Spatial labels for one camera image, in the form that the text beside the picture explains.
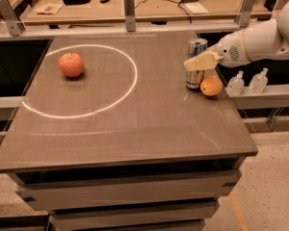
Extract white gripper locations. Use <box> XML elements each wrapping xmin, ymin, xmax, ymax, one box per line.
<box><xmin>183</xmin><ymin>30</ymin><xmax>250</xmax><ymax>71</ymax></box>

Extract redbull can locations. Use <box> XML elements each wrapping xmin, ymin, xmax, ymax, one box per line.
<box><xmin>185</xmin><ymin>38</ymin><xmax>208</xmax><ymax>90</ymax></box>

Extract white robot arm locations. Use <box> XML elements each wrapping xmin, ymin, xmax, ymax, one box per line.
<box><xmin>184</xmin><ymin>1</ymin><xmax>289</xmax><ymax>71</ymax></box>

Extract orange fruit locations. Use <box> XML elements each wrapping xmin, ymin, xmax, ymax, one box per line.
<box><xmin>200</xmin><ymin>76</ymin><xmax>223</xmax><ymax>96</ymax></box>

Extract clear plastic bottle left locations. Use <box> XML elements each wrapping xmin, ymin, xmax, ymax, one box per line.
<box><xmin>226</xmin><ymin>70</ymin><xmax>245</xmax><ymax>96</ymax></box>

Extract clear plastic bottle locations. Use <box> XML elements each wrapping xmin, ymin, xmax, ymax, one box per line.
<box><xmin>249</xmin><ymin>68</ymin><xmax>268</xmax><ymax>93</ymax></box>
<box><xmin>226</xmin><ymin>70</ymin><xmax>245</xmax><ymax>96</ymax></box>

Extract white paper sheet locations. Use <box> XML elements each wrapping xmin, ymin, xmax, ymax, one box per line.
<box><xmin>185</xmin><ymin>2</ymin><xmax>208</xmax><ymax>14</ymax></box>

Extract clear plastic bottle right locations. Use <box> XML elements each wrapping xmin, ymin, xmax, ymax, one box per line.
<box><xmin>249</xmin><ymin>68</ymin><xmax>268</xmax><ymax>93</ymax></box>

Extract small black device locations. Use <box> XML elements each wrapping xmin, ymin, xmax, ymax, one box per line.
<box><xmin>100</xmin><ymin>0</ymin><xmax>110</xmax><ymax>4</ymax></box>

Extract red apple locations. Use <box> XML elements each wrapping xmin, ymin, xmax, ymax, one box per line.
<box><xmin>58</xmin><ymin>52</ymin><xmax>85</xmax><ymax>78</ymax></box>

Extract grey drawer cabinet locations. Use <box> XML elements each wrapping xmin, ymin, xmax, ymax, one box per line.
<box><xmin>16</xmin><ymin>158</ymin><xmax>241</xmax><ymax>231</ymax></box>

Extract black cloth bundle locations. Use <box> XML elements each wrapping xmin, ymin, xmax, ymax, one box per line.
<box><xmin>63</xmin><ymin>0</ymin><xmax>91</xmax><ymax>5</ymax></box>

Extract paper note on desk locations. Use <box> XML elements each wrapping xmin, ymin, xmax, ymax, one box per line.
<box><xmin>35</xmin><ymin>3</ymin><xmax>63</xmax><ymax>14</ymax></box>

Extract right metal bracket post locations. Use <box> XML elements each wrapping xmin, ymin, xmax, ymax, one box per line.
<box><xmin>235</xmin><ymin>0</ymin><xmax>255</xmax><ymax>28</ymax></box>

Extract metal bracket post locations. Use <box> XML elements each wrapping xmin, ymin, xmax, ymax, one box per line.
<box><xmin>123</xmin><ymin>0</ymin><xmax>136</xmax><ymax>32</ymax></box>
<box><xmin>235</xmin><ymin>0</ymin><xmax>255</xmax><ymax>28</ymax></box>
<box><xmin>0</xmin><ymin>0</ymin><xmax>25</xmax><ymax>37</ymax></box>

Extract middle metal bracket post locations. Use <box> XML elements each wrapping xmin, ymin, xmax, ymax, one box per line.
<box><xmin>123</xmin><ymin>0</ymin><xmax>136</xmax><ymax>32</ymax></box>

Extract left metal bracket post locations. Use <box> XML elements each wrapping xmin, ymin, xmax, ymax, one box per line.
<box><xmin>0</xmin><ymin>0</ymin><xmax>25</xmax><ymax>37</ymax></box>

